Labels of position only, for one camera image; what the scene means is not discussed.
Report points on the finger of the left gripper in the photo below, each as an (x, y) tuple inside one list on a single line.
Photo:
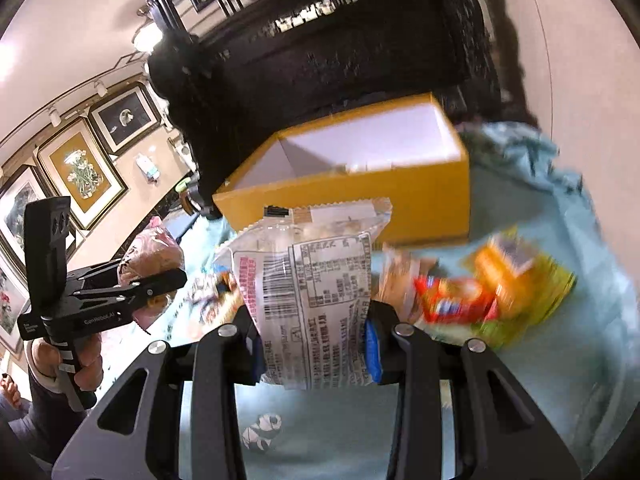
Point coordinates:
[(141, 290), (105, 273)]

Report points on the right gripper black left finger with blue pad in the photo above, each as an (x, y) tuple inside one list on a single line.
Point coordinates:
[(133, 432)]

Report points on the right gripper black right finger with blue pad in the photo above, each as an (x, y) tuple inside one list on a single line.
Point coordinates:
[(499, 431)]

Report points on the pink bread packet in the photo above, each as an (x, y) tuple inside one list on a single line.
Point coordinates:
[(153, 251)]

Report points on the white labelled snack bag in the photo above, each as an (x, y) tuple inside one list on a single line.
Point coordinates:
[(304, 275)]

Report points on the person's left hand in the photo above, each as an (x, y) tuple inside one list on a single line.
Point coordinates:
[(44, 360)]

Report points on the framed red flower picture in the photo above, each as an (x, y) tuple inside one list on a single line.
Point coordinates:
[(14, 301)]

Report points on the light blue tablecloth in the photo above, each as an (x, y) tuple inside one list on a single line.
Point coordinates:
[(581, 366)]

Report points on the framed ink landscape picture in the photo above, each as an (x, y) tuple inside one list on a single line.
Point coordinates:
[(24, 186)]

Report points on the gold framed flower picture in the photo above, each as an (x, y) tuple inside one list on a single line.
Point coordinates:
[(77, 166)]

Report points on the red orange snack packet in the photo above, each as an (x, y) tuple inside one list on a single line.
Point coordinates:
[(461, 301)]

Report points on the yellow orange snack bag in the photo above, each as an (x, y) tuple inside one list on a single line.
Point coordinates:
[(528, 283)]

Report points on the black framed dark picture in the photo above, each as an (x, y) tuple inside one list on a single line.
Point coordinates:
[(124, 119)]

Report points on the brown snack packet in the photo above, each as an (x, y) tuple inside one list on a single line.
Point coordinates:
[(396, 283)]

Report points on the yellow cardboard box white inside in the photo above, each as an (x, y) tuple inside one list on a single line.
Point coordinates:
[(405, 150)]

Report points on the dark carved wooden cabinet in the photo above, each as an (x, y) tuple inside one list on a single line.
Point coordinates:
[(274, 64)]

